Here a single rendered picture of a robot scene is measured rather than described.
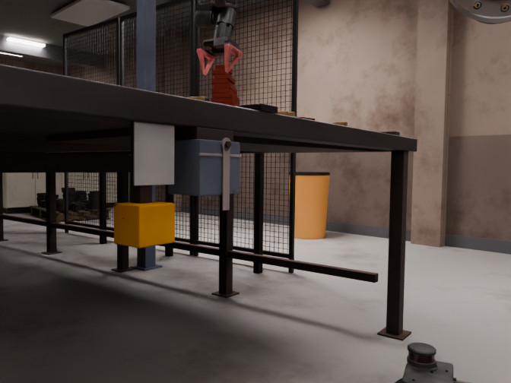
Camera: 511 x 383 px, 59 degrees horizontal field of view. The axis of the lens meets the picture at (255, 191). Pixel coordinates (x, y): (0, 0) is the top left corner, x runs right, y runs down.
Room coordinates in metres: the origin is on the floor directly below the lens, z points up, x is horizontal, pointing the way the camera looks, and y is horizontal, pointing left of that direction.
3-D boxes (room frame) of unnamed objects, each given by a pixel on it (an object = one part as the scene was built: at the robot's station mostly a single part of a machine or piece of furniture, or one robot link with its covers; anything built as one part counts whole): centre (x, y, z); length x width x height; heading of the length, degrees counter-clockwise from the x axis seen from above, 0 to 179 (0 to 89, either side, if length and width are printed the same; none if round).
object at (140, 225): (0.88, 0.22, 0.74); 0.09 x 0.08 x 0.24; 143
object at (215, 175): (1.03, 0.11, 0.77); 0.14 x 0.11 x 0.18; 143
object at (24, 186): (8.19, 3.69, 0.42); 2.15 x 1.74 x 0.84; 136
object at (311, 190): (5.03, -0.59, 0.36); 0.47 x 0.46 x 0.73; 134
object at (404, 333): (2.08, -0.66, 0.43); 0.12 x 0.12 x 0.85; 53
